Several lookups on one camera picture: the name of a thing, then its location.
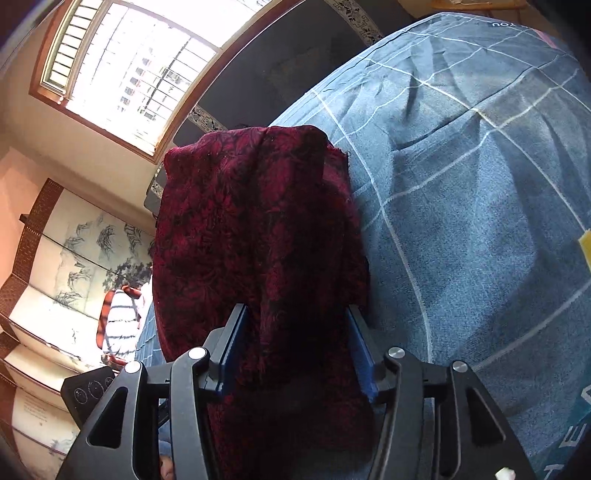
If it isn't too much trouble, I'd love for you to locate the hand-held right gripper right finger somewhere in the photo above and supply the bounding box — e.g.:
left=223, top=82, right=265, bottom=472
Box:
left=347, top=305, right=536, bottom=480

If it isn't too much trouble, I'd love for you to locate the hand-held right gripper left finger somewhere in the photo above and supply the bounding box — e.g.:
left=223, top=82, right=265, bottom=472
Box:
left=55, top=302, right=250, bottom=480

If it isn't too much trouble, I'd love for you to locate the dark red patterned garment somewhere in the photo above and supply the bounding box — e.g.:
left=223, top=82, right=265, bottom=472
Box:
left=151, top=124, right=377, bottom=480

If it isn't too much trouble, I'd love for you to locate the striped orange white cushion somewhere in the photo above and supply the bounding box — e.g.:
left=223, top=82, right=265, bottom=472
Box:
left=95, top=284, right=153, bottom=367

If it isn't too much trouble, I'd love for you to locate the landscape painted folding screen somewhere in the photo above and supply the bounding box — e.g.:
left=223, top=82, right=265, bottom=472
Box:
left=0, top=179, right=158, bottom=480

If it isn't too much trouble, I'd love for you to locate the grey chair cushion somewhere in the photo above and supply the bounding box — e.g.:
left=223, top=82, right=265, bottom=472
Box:
left=144, top=166, right=167, bottom=213

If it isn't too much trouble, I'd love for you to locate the blue checked bedsheet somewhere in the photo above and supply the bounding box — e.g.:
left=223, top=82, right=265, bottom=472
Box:
left=134, top=11, right=591, bottom=480

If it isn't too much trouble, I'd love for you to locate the grey sofa with patterned trim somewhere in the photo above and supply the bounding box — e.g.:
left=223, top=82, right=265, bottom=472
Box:
left=143, top=0, right=419, bottom=213

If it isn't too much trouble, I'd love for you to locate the wood framed window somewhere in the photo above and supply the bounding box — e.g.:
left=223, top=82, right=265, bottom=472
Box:
left=30, top=0, right=324, bottom=162

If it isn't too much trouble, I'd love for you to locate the round wooden glass table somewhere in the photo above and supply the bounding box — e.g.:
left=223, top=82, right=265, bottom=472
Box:
left=431, top=0, right=529, bottom=11

